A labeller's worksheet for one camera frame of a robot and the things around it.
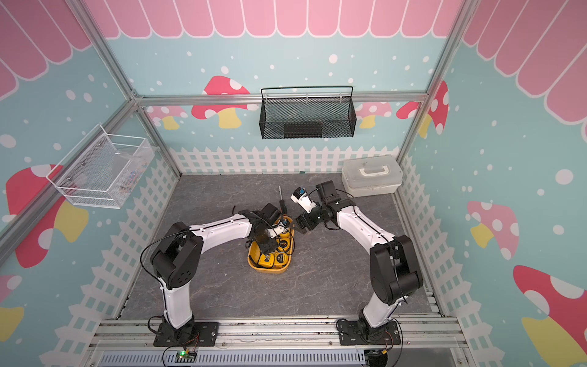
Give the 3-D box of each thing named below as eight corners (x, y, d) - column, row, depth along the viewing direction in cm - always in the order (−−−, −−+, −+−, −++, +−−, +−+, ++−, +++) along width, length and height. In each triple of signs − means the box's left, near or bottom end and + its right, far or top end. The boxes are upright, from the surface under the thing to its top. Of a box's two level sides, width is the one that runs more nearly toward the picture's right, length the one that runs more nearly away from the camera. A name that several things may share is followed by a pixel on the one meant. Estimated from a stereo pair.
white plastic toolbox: (344, 199, 113) (349, 181, 102) (340, 169, 126) (343, 151, 116) (398, 199, 112) (408, 181, 102) (388, 169, 126) (395, 151, 116)
